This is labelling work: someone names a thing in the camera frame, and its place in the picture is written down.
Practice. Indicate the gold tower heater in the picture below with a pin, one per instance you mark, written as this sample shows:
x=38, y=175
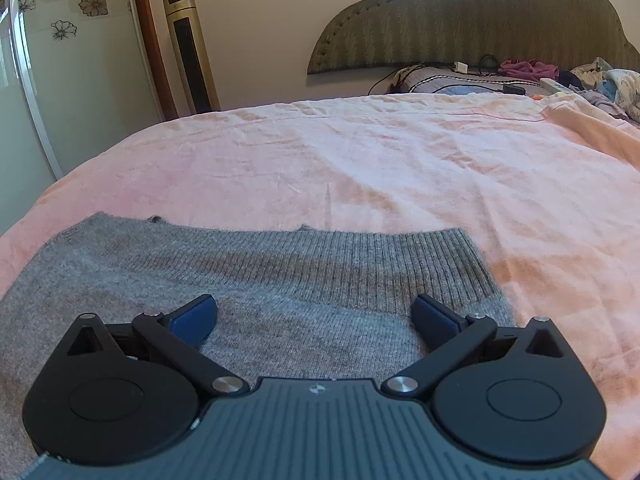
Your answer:
x=190, y=50

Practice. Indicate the wooden door frame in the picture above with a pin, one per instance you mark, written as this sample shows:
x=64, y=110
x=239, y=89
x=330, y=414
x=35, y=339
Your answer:
x=150, y=45

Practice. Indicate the white charger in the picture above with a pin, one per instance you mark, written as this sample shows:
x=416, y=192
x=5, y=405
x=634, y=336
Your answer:
x=460, y=68

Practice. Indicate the pink blanket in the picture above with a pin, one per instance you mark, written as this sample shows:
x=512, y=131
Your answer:
x=350, y=160

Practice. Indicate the white remote control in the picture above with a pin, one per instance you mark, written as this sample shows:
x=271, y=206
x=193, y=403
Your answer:
x=554, y=85

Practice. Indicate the grey sweater with navy sleeves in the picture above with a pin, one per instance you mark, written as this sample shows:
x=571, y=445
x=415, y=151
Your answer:
x=280, y=275

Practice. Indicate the magenta cloth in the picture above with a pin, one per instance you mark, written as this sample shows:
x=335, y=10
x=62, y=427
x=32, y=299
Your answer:
x=530, y=70

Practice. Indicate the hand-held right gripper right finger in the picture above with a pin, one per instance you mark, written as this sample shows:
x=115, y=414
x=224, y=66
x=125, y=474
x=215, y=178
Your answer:
x=435, y=325

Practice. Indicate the flower print wardrobe door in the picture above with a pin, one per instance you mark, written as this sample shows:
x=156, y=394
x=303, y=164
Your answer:
x=85, y=85

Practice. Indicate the patterned pillow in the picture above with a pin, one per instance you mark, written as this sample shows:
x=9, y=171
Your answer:
x=440, y=82

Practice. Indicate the olive upholstered headboard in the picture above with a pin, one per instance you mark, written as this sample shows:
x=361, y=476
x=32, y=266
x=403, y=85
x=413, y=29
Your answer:
x=475, y=10

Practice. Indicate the pile of light clothes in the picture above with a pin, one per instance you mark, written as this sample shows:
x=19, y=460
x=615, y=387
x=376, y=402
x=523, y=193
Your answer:
x=612, y=87

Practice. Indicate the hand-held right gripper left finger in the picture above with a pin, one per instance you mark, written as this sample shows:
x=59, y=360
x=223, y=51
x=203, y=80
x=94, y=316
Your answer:
x=192, y=322

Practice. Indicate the black power adapter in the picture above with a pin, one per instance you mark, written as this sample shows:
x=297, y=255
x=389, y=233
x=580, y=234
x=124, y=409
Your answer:
x=514, y=90

